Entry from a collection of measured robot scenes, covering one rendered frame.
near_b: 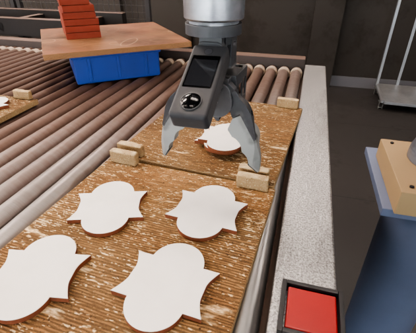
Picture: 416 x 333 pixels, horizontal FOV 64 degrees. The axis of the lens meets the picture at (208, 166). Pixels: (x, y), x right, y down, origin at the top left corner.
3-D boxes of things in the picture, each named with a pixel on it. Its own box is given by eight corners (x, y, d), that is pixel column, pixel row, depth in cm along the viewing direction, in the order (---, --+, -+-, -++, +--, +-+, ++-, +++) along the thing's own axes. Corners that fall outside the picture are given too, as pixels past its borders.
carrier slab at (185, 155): (301, 113, 95) (302, 108, 94) (273, 193, 62) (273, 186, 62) (189, 98, 106) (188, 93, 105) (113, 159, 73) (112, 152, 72)
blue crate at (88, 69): (141, 57, 150) (139, 33, 145) (162, 75, 126) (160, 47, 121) (69, 64, 140) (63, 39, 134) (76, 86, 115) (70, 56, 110)
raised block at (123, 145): (146, 154, 72) (144, 143, 70) (141, 158, 70) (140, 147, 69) (121, 150, 73) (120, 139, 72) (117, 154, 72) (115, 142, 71)
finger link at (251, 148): (280, 148, 51) (249, 98, 49) (273, 168, 46) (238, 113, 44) (263, 156, 53) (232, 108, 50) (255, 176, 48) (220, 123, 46)
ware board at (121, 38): (154, 26, 161) (153, 22, 160) (191, 46, 122) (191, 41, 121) (41, 34, 144) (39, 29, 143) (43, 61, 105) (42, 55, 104)
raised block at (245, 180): (269, 187, 61) (271, 175, 60) (267, 193, 60) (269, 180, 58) (238, 182, 63) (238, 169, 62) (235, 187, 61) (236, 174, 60)
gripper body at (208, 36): (247, 103, 51) (252, 18, 45) (231, 125, 44) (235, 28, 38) (200, 97, 53) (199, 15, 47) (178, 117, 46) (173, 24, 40)
